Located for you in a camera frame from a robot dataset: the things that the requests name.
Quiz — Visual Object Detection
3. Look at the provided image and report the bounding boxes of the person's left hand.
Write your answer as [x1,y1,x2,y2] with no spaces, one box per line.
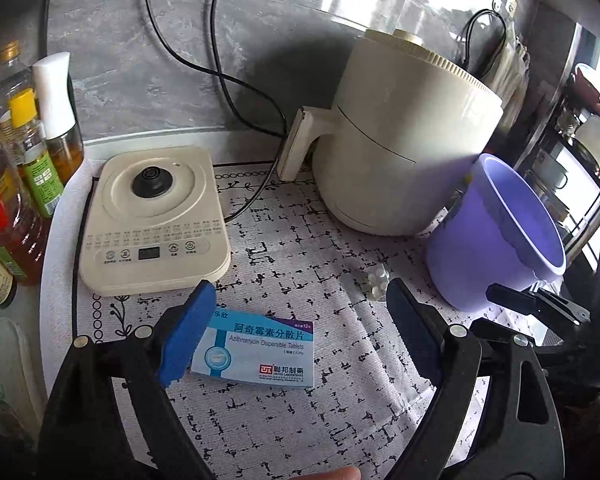
[292,466,362,480]

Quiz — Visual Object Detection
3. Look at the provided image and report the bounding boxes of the white plastic tray container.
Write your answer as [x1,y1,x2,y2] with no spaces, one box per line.
[0,318,44,448]

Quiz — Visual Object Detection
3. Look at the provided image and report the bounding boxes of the purple plastic bucket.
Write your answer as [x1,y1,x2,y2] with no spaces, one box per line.
[425,154,567,312]

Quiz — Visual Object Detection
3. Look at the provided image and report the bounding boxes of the white pill blister pack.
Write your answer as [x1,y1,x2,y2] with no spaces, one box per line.
[363,263,390,301]

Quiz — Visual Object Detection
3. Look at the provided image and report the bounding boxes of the black kitchen rack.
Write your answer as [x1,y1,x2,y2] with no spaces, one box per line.
[511,58,600,271]

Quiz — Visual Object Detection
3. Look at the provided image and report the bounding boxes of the hanging chopstick paper bags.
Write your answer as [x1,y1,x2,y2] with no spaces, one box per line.
[482,22,530,134]

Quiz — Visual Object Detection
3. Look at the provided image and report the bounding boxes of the black power cable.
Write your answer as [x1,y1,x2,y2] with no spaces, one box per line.
[142,0,289,224]

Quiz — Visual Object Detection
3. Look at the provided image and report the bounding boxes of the blue white medicine box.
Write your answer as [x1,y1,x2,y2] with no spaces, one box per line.
[189,309,314,388]

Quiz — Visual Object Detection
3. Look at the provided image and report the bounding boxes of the large cooking oil bottle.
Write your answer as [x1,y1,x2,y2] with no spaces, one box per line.
[0,40,47,286]

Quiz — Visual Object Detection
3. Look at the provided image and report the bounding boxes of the hanging black coiled cable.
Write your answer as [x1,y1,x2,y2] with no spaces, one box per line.
[462,6,511,79]

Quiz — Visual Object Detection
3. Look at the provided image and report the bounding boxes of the small yellow cap bottle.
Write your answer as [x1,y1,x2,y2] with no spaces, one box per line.
[8,88,64,219]

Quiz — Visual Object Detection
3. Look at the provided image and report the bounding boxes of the cream air fryer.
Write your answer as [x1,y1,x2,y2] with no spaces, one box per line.
[277,29,503,236]

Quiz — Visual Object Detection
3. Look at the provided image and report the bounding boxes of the patterned white table mat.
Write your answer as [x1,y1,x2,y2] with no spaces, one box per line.
[40,161,546,480]

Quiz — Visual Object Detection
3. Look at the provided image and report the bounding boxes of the cream kettle heating base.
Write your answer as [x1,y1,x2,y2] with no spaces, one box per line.
[79,146,230,297]

